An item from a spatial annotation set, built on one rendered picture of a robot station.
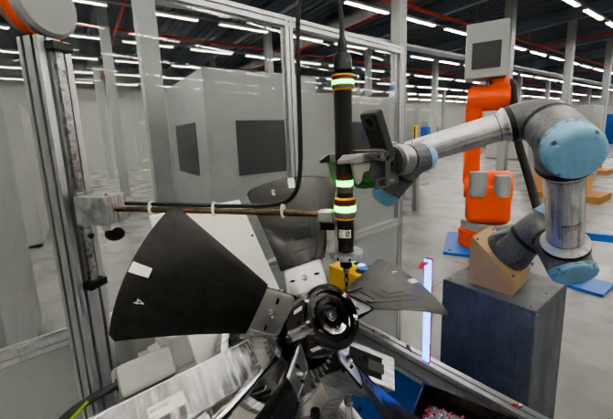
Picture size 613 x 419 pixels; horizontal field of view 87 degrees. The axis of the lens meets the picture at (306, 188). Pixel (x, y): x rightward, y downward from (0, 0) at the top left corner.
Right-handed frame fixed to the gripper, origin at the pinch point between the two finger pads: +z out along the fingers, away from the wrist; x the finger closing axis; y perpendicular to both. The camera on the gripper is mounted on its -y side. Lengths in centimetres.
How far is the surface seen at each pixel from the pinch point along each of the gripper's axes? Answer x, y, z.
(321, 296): -2.3, 25.8, 6.2
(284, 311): 1.9, 28.4, 12.0
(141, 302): 10.7, 21.6, 34.0
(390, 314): 70, 114, -123
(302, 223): 11.1, 15.4, -0.8
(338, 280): 32, 48, -34
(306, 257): 6.8, 21.8, 2.1
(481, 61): 120, -85, -373
